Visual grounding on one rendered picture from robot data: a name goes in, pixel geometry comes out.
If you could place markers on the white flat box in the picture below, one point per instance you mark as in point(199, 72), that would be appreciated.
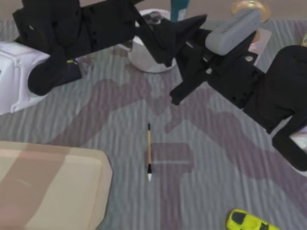
point(262, 48)

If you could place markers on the gold rimmed plate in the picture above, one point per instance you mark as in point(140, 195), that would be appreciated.
point(263, 12)

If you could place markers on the beige plastic tray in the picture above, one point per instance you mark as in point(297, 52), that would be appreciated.
point(52, 187)

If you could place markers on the yellow toy car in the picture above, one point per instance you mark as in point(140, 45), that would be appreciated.
point(247, 219)

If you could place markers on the white round container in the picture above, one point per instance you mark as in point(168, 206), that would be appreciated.
point(146, 63)

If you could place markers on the grey striped tablecloth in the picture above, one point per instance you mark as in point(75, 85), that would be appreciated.
point(96, 124)

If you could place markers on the tan calligraphy brush pen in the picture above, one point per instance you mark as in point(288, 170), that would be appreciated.
point(149, 148)

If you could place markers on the grey rounded case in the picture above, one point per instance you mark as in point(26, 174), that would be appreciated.
point(230, 31)

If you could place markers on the pale yellow object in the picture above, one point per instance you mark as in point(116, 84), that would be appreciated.
point(304, 39)

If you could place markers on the teal box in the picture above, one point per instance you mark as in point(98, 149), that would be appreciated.
point(180, 10)

